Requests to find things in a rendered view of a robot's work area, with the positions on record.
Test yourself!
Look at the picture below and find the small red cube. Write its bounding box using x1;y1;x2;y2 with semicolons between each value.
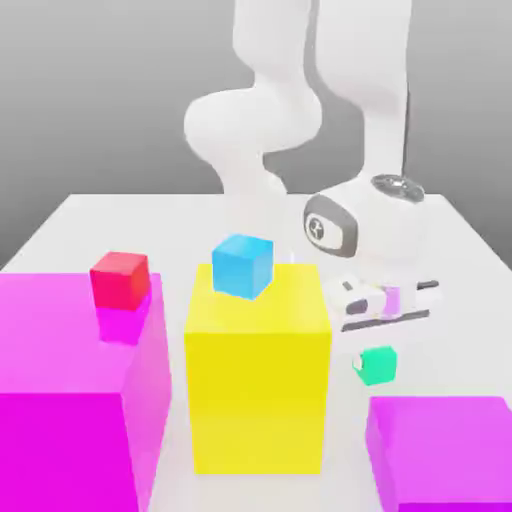
88;250;152;312

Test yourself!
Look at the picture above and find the small blue cube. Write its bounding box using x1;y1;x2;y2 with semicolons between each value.
210;233;275;302

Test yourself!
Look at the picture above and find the small green cube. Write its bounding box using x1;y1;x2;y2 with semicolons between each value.
352;345;400;388

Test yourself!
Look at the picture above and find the large magenta box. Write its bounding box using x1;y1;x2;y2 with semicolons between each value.
364;394;512;512
0;272;173;512

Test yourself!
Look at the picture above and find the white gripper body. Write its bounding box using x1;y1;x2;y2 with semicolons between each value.
339;307;435;342

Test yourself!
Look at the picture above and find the large yellow box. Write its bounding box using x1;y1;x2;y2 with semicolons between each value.
183;262;333;476

